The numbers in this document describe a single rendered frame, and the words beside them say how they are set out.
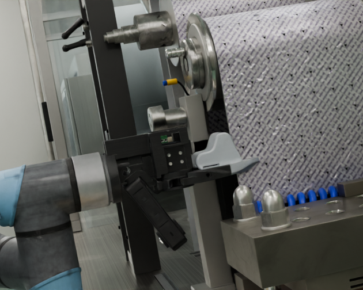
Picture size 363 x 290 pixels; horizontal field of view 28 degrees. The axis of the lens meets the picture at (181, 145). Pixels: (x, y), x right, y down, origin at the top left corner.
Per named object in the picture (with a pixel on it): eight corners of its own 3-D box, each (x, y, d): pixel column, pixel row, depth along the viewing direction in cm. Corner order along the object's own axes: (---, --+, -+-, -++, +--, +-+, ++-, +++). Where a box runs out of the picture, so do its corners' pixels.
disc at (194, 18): (197, 114, 114) (181, 21, 114) (200, 113, 114) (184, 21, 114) (219, 109, 100) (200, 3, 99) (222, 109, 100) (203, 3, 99)
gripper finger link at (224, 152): (258, 126, 99) (193, 138, 98) (265, 168, 99) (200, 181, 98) (252, 126, 102) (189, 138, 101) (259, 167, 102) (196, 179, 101)
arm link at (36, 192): (2, 229, 100) (-10, 169, 100) (80, 214, 102) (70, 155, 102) (-2, 238, 92) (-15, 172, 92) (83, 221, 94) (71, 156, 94)
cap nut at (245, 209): (230, 220, 97) (224, 186, 96) (256, 214, 97) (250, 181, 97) (237, 223, 93) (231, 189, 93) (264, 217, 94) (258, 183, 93)
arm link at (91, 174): (83, 214, 94) (80, 208, 102) (117, 207, 95) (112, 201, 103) (72, 157, 94) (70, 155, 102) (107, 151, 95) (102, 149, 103)
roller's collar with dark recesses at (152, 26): (137, 52, 133) (131, 18, 133) (169, 47, 135) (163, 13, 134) (142, 48, 127) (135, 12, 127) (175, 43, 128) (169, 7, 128)
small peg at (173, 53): (165, 57, 106) (164, 48, 105) (184, 54, 106) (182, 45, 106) (167, 60, 105) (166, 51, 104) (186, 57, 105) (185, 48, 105)
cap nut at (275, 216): (257, 227, 87) (251, 191, 87) (286, 221, 88) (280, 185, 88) (267, 232, 84) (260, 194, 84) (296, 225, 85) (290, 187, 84)
